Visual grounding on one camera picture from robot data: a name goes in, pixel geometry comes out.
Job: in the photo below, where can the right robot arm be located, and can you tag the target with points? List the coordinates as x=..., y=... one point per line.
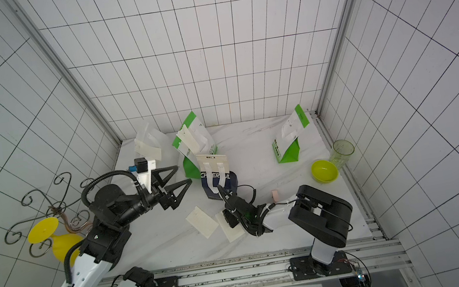
x=325, y=217

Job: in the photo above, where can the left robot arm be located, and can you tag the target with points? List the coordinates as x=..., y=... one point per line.
x=87, y=262

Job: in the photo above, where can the navy blue beige bag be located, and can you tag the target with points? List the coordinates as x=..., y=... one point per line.
x=215, y=172

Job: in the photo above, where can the lime green bowl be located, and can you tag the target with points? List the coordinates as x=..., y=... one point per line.
x=324, y=171

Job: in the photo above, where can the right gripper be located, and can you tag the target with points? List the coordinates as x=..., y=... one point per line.
x=242, y=211

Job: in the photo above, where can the yellow plastic goblet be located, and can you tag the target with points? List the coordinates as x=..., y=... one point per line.
x=60, y=244

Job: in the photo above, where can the green white bag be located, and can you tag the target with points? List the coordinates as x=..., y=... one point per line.
x=190, y=163
x=286, y=146

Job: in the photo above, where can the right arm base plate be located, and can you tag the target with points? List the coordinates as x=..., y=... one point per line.
x=307, y=268

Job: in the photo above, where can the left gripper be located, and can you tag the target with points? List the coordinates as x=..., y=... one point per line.
x=170, y=199

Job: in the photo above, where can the clear green plastic cup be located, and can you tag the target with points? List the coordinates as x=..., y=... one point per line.
x=341, y=152

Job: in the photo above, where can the aluminium mounting rail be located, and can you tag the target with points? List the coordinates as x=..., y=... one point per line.
x=275, y=270

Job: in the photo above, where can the black wire scroll stand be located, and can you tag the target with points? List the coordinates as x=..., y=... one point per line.
x=80, y=224

